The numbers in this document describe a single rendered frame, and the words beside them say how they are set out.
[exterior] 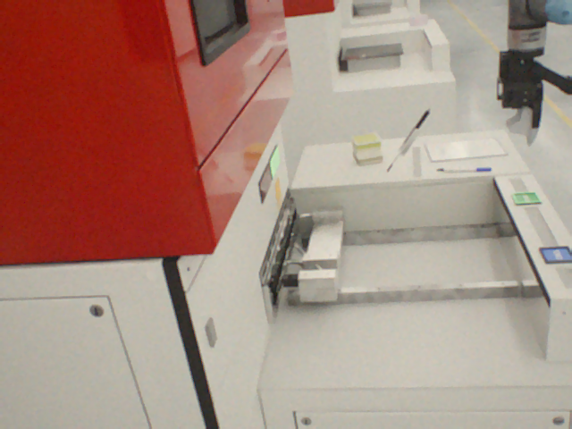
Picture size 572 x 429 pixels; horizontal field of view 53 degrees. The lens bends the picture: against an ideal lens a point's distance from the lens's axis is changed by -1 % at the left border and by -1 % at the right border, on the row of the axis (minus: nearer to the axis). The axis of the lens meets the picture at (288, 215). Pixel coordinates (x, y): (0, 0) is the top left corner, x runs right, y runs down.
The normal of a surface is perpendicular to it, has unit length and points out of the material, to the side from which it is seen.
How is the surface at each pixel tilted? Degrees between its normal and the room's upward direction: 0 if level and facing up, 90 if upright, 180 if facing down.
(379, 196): 90
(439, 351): 0
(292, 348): 0
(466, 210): 90
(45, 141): 90
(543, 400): 90
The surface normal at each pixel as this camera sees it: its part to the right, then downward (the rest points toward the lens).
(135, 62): -0.13, 0.44
